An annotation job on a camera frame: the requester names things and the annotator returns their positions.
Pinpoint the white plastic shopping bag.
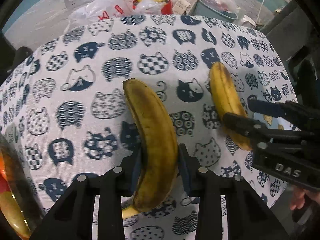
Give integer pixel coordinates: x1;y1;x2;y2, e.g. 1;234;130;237
68;0;132;27

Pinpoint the spotted banana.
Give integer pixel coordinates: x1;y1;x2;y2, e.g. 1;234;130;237
122;78;178;219
209;62;252;151

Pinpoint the large red apple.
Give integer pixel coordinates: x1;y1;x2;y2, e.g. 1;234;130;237
0;174;11;194

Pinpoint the blue-grey waste bin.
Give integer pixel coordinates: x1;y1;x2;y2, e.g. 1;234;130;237
193;0;238;23

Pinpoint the white paper box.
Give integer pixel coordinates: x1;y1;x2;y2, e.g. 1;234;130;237
172;0;198;15

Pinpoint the person's hand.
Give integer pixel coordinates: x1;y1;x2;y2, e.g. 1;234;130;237
289;186;320;210

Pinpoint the green glass leaf plate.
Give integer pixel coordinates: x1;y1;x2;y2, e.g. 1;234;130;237
1;135;42;234

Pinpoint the cat pattern tablecloth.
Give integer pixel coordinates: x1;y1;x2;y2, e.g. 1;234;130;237
0;13;298;240

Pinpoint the yellow pear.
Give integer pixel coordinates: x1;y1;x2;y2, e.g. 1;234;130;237
1;191;31;239

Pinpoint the red bag with items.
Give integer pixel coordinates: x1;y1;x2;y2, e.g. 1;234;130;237
132;0;173;15

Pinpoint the large orange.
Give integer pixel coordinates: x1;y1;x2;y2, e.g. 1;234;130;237
0;153;7;181

